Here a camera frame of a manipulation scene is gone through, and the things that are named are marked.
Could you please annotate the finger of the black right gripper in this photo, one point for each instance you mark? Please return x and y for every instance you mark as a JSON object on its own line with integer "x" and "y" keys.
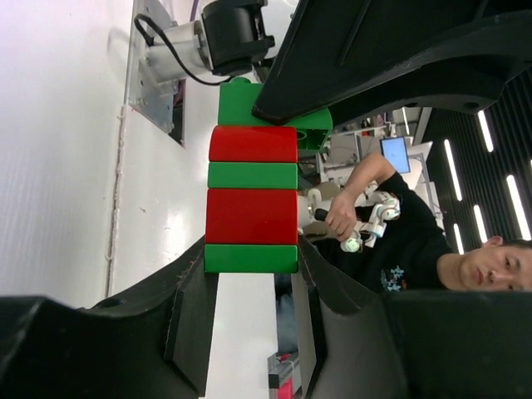
{"x": 336, "y": 49}

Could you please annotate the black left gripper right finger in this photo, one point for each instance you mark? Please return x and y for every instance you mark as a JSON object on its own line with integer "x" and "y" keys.
{"x": 354, "y": 343}

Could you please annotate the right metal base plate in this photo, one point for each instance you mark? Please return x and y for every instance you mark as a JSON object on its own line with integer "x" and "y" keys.
{"x": 147, "y": 91}

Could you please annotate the person in black shirt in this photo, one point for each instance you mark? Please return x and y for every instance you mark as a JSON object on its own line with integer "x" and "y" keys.
{"x": 413, "y": 253}

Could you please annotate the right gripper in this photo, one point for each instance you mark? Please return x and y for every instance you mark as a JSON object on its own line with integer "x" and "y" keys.
{"x": 466, "y": 85}

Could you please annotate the green red lego stack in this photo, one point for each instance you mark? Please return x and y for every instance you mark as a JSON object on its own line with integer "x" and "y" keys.
{"x": 252, "y": 197}

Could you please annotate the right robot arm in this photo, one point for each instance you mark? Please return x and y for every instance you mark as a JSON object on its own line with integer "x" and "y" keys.
{"x": 230, "y": 39}

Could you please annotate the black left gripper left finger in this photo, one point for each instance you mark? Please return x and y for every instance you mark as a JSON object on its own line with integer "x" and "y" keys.
{"x": 151, "y": 340}

